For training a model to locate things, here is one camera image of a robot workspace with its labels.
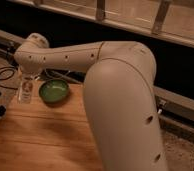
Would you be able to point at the metal window frame rail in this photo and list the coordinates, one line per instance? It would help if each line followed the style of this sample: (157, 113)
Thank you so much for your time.
(169, 20)

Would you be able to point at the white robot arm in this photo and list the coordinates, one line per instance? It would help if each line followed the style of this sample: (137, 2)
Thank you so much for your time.
(118, 96)

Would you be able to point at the white plastic bottle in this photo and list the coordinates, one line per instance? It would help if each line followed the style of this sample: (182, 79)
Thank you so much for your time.
(25, 90)

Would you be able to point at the green ceramic bowl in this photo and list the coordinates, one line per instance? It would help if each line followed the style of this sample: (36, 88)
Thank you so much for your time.
(53, 91)

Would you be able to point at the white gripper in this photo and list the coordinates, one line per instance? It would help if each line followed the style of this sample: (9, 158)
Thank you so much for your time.
(29, 76)

